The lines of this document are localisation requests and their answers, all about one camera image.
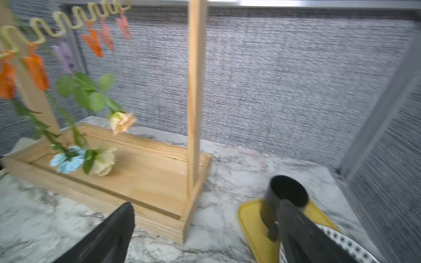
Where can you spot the pink clothespin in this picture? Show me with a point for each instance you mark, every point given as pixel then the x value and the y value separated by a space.
pixel 106 36
pixel 123 24

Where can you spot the wooden clothes rack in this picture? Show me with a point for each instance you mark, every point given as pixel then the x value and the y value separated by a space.
pixel 162 181

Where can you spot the pink clothespin far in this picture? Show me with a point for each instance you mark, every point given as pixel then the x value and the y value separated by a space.
pixel 123 24

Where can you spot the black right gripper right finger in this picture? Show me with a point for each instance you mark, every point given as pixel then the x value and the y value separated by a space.
pixel 304 241

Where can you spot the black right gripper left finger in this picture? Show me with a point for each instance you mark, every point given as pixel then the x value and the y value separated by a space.
pixel 106 243

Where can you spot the black mug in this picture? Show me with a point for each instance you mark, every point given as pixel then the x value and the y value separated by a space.
pixel 281 188

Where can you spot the yellow tray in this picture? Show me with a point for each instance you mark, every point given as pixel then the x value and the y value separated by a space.
pixel 256 233

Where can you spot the purple clothespin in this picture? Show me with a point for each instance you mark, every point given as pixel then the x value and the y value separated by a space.
pixel 64 55

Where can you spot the peach rose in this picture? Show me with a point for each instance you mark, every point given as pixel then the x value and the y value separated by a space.
pixel 92 96

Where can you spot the white dotted plate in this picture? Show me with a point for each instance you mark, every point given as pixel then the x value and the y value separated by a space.
pixel 355 250

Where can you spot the orange clothespin lowest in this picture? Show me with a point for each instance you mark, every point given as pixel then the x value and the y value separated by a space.
pixel 7 77

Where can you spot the orange clothespin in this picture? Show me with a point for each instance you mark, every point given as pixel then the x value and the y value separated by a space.
pixel 36 69
pixel 92 40

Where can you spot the orange clothespin upper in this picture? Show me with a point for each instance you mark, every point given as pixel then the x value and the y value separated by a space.
pixel 92 40

